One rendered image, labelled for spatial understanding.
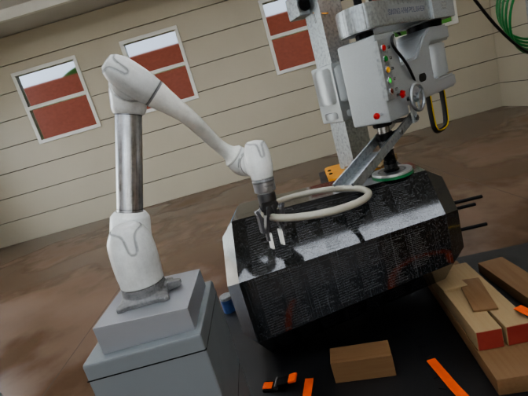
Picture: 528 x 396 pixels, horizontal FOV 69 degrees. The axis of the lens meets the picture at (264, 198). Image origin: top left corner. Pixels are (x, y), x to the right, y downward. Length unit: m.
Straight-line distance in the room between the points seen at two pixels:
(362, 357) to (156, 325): 1.11
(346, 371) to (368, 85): 1.42
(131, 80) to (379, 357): 1.63
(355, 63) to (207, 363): 1.52
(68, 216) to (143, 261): 8.02
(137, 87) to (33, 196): 8.28
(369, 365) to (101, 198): 7.61
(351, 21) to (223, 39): 6.39
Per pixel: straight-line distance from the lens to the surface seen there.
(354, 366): 2.11
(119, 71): 1.41
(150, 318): 1.35
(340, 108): 2.84
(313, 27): 3.00
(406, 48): 2.47
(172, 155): 8.41
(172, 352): 1.36
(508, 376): 2.03
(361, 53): 2.06
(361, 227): 2.00
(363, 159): 2.09
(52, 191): 9.37
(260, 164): 1.49
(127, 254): 1.37
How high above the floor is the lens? 1.43
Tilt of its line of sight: 13 degrees down
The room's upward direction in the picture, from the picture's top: 16 degrees counter-clockwise
